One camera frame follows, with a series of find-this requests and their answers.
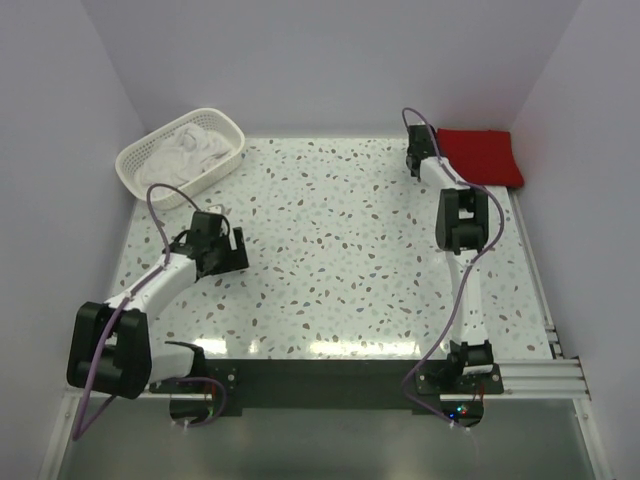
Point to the white cloth in basket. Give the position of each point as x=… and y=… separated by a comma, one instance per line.
x=189, y=152

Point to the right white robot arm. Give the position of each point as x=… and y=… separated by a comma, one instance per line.
x=462, y=233

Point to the white plastic laundry basket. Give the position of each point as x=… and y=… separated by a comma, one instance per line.
x=164, y=196

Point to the aluminium front rail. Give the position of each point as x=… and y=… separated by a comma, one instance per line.
x=547, y=379

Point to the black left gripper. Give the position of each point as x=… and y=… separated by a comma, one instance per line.
x=232, y=255

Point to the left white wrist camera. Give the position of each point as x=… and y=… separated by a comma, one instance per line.
x=219, y=208

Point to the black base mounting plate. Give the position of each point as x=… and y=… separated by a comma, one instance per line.
x=440, y=387

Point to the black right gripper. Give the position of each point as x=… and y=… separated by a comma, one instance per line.
x=415, y=156

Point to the red t shirt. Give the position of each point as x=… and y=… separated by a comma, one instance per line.
x=483, y=157

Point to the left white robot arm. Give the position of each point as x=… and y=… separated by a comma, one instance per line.
x=111, y=349

